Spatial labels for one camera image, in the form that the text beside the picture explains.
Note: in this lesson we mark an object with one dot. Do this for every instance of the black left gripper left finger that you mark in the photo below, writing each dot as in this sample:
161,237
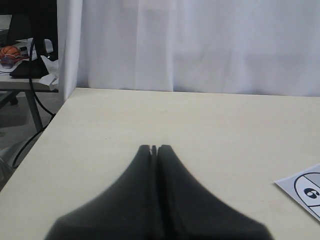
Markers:
128,210

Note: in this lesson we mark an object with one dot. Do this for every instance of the black monitor stand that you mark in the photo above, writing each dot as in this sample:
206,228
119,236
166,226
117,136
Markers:
20,35

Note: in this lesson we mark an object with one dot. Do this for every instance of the crumpled white paper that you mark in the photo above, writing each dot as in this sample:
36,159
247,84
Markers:
52,78

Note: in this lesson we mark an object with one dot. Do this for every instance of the printed paper game board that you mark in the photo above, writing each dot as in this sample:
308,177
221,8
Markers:
304,188

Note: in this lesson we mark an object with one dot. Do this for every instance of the grey side table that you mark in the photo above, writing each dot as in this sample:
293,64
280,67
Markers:
11,87

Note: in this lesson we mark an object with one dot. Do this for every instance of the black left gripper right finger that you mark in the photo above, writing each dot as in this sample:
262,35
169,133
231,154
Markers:
191,212

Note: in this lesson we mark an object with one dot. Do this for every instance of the orange basketball toy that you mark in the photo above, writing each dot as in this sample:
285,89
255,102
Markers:
10,50

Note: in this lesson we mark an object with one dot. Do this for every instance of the white curtain backdrop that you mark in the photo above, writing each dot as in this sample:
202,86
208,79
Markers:
267,47

